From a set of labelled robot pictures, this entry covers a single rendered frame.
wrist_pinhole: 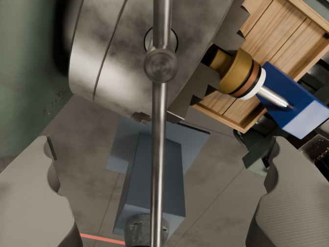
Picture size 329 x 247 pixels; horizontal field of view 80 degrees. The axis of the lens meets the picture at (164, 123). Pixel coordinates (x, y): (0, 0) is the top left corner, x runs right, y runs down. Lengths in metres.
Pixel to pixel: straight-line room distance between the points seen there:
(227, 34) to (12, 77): 0.30
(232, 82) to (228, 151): 1.72
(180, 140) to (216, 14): 0.74
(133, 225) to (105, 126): 1.30
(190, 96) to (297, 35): 0.41
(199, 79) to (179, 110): 0.07
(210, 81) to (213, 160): 1.80
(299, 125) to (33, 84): 0.47
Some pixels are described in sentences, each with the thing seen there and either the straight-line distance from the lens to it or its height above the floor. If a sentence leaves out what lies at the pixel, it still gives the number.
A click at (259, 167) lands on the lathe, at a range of 0.84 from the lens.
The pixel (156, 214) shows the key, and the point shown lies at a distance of 0.20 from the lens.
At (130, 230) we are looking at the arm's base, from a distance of 0.70.
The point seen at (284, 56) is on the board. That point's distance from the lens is 0.66.
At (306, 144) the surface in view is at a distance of 0.68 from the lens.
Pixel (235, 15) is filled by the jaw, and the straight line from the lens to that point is 0.35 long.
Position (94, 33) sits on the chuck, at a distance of 0.22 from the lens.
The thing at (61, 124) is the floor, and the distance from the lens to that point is 2.04.
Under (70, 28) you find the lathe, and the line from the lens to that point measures 0.29.
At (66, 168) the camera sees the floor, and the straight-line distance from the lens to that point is 2.45.
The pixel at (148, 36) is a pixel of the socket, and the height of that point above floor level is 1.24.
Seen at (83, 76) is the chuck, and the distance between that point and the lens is 0.26.
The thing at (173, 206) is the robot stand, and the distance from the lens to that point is 0.70.
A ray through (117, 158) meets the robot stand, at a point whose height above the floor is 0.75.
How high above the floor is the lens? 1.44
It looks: 55 degrees down
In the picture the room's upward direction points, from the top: 178 degrees counter-clockwise
